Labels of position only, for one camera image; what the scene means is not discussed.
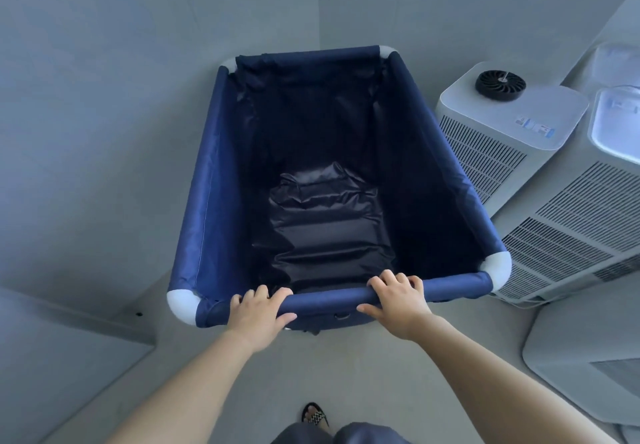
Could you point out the person's right forearm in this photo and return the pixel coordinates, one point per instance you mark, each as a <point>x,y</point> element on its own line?
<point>500,383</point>

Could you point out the white air purifier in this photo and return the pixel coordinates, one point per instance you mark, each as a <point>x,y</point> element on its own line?
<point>500,123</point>

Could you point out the person's left forearm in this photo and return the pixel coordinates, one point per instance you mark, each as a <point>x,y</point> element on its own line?
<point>190,398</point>

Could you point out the black patterned sandal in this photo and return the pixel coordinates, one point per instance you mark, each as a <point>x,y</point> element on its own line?
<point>315,413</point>

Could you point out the person's right hand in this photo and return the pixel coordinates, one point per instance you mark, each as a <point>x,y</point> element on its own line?
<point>400,308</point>

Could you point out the person's left thumb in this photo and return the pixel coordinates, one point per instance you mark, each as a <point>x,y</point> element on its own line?
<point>286,319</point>

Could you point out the person's left hand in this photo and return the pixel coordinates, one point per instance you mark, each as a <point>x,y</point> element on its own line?
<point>256,321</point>

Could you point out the grey shorts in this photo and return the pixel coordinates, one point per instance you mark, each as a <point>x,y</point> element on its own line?
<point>360,434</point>

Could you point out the person's right thumb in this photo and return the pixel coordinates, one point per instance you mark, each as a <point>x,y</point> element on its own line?
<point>368,310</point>

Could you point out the person's right little finger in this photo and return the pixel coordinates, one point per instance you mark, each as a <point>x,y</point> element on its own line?
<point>417,287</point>

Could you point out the person's left middle finger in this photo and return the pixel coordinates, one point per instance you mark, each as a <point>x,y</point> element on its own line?
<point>262,293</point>

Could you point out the large white vented appliance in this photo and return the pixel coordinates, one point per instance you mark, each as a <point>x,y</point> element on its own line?
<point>575,223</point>

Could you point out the navy blue fabric laundry basket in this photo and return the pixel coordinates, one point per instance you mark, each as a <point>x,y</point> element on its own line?
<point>320,218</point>

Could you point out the low white appliance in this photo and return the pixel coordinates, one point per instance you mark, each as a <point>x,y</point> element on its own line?
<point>585,353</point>

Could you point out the person's right middle finger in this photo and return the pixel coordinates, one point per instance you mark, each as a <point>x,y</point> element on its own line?
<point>390,281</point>

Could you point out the blue label sticker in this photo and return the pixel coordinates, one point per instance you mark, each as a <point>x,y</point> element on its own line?
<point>536,125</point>

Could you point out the small black round fan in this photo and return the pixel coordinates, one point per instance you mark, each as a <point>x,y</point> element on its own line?
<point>498,81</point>

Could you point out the person's left little finger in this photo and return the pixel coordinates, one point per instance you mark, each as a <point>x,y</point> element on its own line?
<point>236,300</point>

